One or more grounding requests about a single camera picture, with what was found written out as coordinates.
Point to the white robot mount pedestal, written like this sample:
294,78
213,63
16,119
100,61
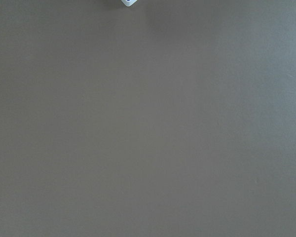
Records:
128,3

